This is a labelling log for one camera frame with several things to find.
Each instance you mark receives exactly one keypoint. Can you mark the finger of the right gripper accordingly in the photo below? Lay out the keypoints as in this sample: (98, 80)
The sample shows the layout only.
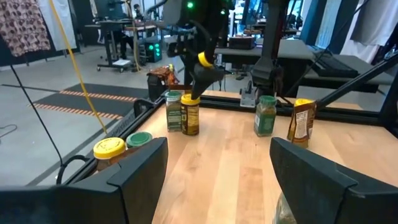
(206, 77)

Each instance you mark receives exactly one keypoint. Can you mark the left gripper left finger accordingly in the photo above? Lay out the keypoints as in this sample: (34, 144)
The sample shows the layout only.
(133, 193)

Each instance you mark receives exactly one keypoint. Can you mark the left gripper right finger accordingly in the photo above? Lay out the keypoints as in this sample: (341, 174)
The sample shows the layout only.
(326, 199)

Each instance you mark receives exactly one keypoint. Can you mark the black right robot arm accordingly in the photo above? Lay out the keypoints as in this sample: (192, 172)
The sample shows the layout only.
(269, 46)

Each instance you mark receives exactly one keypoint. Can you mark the yellow tape band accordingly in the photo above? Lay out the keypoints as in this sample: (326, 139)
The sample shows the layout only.
(205, 59)

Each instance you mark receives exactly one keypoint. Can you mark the black box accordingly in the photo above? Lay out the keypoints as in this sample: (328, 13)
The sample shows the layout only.
(242, 43)

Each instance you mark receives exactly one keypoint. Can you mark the computer tower green lights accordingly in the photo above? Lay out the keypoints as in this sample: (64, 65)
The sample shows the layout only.
(147, 56)

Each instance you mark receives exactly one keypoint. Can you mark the grey table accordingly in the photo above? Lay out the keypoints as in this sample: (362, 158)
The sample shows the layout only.
(289, 49)

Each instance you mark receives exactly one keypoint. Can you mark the person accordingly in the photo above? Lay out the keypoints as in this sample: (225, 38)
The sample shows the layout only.
(138, 11)

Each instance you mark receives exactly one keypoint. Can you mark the blue curtain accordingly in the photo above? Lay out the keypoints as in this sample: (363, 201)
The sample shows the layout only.
(311, 21)

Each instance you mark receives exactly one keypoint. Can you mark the black standing desk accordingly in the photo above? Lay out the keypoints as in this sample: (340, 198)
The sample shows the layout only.
(109, 46)

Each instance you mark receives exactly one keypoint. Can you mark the black mat orange stripes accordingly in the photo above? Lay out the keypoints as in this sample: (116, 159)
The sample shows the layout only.
(77, 102)

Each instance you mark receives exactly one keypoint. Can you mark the black computer keyboard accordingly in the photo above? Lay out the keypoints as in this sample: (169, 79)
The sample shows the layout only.
(334, 67)

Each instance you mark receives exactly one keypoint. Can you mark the grey desk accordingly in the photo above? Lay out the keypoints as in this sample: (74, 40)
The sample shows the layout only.
(370, 67)

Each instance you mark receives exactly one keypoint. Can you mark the white curtain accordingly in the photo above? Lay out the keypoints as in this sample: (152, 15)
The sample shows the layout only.
(62, 21)

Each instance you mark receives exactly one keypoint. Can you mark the brown patterned cloth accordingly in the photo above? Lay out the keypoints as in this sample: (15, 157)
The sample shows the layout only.
(21, 25)

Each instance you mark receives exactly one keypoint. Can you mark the black aluminium table frame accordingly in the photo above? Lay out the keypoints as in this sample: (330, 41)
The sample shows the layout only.
(217, 101)

